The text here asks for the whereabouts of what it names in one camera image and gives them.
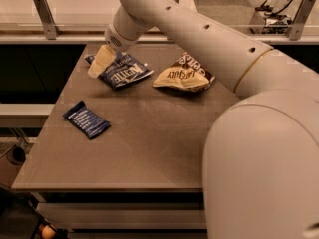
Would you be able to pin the brown and cream chip bag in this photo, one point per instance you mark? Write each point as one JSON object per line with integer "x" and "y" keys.
{"x": 185, "y": 74}

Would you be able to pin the small dark blue snack bar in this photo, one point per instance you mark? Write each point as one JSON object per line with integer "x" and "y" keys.
{"x": 86, "y": 121}

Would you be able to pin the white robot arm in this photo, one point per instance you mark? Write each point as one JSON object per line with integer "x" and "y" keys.
{"x": 260, "y": 167}

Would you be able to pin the glass barrier panel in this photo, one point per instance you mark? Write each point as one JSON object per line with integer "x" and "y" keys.
{"x": 75, "y": 15}

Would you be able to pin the left metal glass bracket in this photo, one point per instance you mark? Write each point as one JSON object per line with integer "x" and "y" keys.
{"x": 50, "y": 29}

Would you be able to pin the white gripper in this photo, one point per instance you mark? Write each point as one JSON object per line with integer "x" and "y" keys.
{"x": 115, "y": 40}

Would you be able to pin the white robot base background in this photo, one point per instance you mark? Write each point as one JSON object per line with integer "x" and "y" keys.
{"x": 271, "y": 20}

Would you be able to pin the grey table lower shelf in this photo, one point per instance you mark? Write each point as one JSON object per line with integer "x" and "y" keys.
{"x": 91, "y": 216}

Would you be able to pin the blue Kettle chip bag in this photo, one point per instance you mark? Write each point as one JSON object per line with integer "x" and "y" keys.
{"x": 123, "y": 71}

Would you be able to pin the orange ball under table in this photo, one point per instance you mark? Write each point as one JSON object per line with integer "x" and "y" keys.
{"x": 47, "y": 232}

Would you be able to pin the right metal glass bracket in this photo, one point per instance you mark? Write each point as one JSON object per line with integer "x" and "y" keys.
{"x": 295, "y": 30}

